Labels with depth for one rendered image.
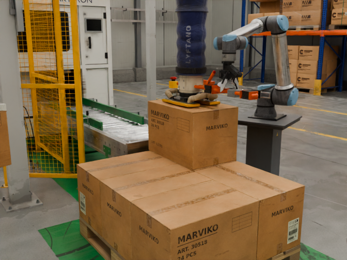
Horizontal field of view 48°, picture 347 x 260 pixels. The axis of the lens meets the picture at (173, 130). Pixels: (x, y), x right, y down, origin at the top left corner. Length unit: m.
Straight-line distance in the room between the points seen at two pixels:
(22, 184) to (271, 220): 2.18
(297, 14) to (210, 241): 9.39
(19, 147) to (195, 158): 1.60
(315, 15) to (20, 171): 8.63
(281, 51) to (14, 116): 2.21
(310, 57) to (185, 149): 8.39
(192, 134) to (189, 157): 0.17
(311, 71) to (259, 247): 8.72
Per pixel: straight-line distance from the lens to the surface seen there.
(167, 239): 1.95
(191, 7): 2.79
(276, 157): 3.57
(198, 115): 2.61
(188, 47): 2.79
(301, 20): 10.98
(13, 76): 3.46
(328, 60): 11.17
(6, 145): 2.71
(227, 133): 2.81
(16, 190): 3.67
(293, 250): 2.68
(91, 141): 3.80
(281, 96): 3.32
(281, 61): 3.23
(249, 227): 2.28
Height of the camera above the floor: 1.42
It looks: 13 degrees down
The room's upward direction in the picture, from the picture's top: straight up
